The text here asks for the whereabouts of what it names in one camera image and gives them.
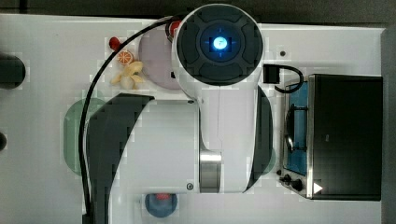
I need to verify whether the red toy tomato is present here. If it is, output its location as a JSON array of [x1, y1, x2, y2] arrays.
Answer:
[[109, 36, 120, 51]]

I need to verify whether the black pot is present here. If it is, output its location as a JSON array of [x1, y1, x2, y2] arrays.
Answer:
[[0, 133, 7, 151]]

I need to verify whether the black frying pan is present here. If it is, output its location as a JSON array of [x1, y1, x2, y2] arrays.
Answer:
[[0, 54, 26, 90]]

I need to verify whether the blue bowl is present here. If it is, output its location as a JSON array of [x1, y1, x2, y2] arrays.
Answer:
[[145, 193, 177, 218]]

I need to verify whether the red strawberry toy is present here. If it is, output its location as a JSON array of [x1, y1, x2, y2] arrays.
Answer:
[[155, 193, 171, 201]]

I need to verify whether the peeled banana toy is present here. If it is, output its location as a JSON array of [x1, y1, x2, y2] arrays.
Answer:
[[110, 61, 144, 90]]

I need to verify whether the lilac round plate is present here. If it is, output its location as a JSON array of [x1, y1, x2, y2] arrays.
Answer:
[[138, 27, 180, 91]]

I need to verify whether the green plastic strainer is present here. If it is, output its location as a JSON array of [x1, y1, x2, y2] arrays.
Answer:
[[63, 97, 108, 176]]

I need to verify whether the black toaster oven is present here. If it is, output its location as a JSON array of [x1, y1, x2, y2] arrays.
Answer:
[[277, 74, 383, 201]]

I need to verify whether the black plug with cable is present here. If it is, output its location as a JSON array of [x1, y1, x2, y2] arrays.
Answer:
[[262, 63, 304, 94]]

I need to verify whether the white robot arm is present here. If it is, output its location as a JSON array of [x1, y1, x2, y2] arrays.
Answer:
[[83, 4, 273, 224]]

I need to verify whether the light green small cup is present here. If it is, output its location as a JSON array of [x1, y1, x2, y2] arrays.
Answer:
[[262, 148, 276, 175]]

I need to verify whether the orange slice toy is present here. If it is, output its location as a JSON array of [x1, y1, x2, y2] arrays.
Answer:
[[117, 50, 134, 65]]

